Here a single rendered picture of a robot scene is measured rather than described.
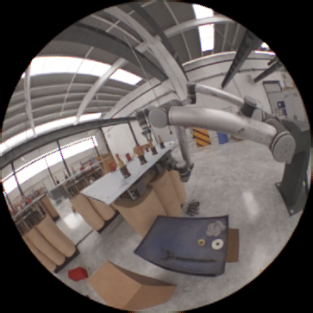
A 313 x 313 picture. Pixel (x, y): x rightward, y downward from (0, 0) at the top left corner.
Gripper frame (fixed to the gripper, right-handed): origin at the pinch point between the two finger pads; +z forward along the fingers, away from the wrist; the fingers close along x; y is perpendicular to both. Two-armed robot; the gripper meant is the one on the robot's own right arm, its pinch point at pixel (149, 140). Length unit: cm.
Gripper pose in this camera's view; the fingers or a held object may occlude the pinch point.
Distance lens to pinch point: 120.3
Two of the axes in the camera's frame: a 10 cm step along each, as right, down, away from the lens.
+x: 6.2, -0.7, -7.8
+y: -7.0, 4.1, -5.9
